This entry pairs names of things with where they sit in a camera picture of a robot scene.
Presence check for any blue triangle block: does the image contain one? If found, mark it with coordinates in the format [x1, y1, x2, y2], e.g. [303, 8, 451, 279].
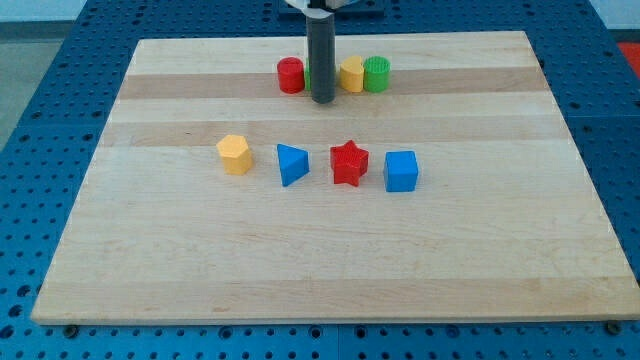
[276, 144, 310, 187]

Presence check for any blue cube block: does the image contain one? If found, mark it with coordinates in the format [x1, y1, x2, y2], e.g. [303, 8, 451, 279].
[383, 151, 419, 192]

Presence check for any yellow heart block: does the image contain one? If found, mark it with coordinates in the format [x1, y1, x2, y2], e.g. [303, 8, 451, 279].
[339, 55, 364, 93]

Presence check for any green block behind rod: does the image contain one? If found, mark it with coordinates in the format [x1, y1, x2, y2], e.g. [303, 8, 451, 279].
[304, 58, 311, 91]

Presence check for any red star block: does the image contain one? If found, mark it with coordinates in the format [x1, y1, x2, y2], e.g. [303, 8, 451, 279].
[330, 140, 369, 187]

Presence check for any green cylinder block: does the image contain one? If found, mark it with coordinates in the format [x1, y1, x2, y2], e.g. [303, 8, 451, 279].
[363, 56, 391, 93]

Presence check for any yellow hexagon block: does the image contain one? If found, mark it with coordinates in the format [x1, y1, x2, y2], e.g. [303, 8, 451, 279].
[216, 134, 253, 175]

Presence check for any wooden board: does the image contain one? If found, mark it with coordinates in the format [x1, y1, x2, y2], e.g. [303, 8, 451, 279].
[32, 31, 639, 325]

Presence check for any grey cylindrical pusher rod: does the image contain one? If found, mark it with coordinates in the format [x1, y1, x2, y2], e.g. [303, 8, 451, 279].
[305, 10, 336, 104]

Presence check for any red cylinder block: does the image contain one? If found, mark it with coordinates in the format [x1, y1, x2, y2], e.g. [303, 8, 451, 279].
[277, 57, 305, 94]

